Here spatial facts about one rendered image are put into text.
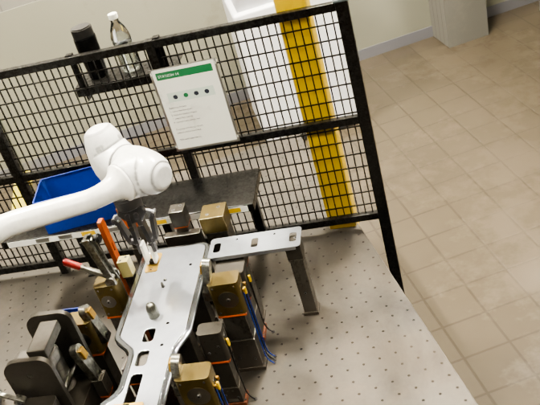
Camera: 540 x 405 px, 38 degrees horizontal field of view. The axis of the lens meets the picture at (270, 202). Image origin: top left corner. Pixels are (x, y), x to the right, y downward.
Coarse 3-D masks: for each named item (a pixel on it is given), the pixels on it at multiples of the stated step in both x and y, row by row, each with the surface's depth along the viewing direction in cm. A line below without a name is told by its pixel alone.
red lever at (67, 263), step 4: (64, 260) 229; (68, 260) 230; (72, 260) 230; (64, 264) 229; (68, 264) 229; (72, 264) 229; (76, 264) 230; (80, 264) 230; (76, 268) 230; (80, 268) 230; (84, 268) 230; (88, 268) 230; (92, 268) 231; (88, 272) 231; (92, 272) 231; (96, 272) 230; (100, 272) 231
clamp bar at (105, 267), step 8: (88, 240) 223; (96, 240) 223; (88, 248) 224; (96, 248) 228; (96, 256) 226; (104, 256) 229; (96, 264) 227; (104, 264) 228; (104, 272) 229; (112, 272) 232
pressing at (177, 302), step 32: (192, 256) 241; (160, 288) 232; (192, 288) 228; (128, 320) 223; (160, 320) 220; (192, 320) 217; (128, 352) 212; (160, 352) 209; (128, 384) 202; (160, 384) 199
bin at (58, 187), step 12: (84, 168) 273; (48, 180) 274; (60, 180) 275; (72, 180) 275; (84, 180) 275; (96, 180) 276; (36, 192) 267; (48, 192) 277; (60, 192) 277; (72, 192) 278; (108, 204) 263; (84, 216) 265; (96, 216) 265; (108, 216) 266; (48, 228) 266; (60, 228) 266
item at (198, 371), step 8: (184, 368) 195; (192, 368) 194; (200, 368) 193; (208, 368) 193; (184, 376) 192; (192, 376) 192; (200, 376) 191; (208, 376) 191; (216, 376) 196; (176, 384) 192; (184, 384) 192; (192, 384) 192; (200, 384) 191; (208, 384) 191; (216, 384) 194; (184, 392) 194; (192, 392) 193; (200, 392) 193; (208, 392) 193; (216, 392) 195; (184, 400) 195; (192, 400) 195; (200, 400) 195; (208, 400) 194; (216, 400) 195
